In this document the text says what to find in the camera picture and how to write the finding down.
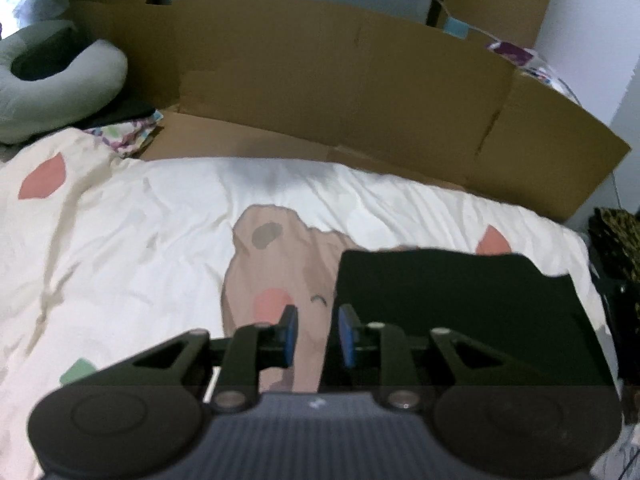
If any dark folded cloth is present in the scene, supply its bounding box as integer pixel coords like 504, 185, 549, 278
75, 97, 159, 132

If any patterned cloth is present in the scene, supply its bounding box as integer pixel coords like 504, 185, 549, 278
82, 112, 166, 161

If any leopard print cloth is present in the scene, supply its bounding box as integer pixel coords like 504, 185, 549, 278
587, 207, 640, 287

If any large cardboard sheet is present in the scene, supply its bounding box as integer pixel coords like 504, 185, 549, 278
70, 0, 632, 224

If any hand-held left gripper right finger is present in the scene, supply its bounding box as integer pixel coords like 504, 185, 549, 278
338, 304, 518, 408

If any purple white printed bag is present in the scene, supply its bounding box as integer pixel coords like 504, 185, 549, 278
487, 39, 581, 104

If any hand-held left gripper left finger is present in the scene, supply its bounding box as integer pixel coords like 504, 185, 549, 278
132, 305, 299, 408

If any grey neck pillow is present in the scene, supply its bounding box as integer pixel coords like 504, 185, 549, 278
0, 20, 129, 147

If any plain black garment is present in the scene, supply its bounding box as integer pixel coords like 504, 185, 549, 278
320, 247, 619, 397

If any white plastic bag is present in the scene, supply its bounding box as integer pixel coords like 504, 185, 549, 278
0, 0, 76, 36

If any white bear printed blanket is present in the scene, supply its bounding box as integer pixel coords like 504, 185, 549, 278
0, 127, 622, 480

